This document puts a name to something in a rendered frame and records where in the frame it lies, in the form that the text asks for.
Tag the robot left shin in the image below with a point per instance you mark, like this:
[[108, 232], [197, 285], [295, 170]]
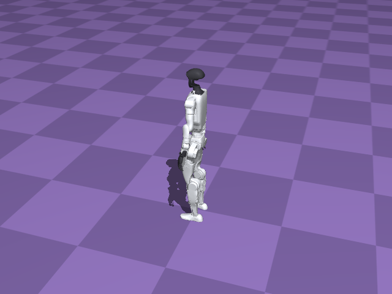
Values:
[[193, 197]]

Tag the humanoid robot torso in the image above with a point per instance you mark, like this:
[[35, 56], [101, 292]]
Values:
[[199, 118]]

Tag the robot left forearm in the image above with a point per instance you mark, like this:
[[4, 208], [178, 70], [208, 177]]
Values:
[[186, 138]]

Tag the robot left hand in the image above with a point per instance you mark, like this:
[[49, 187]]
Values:
[[180, 159]]

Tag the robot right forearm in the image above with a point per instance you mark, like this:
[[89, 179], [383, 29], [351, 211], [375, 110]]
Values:
[[203, 128]]

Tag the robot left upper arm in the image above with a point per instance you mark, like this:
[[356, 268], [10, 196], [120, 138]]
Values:
[[190, 105]]

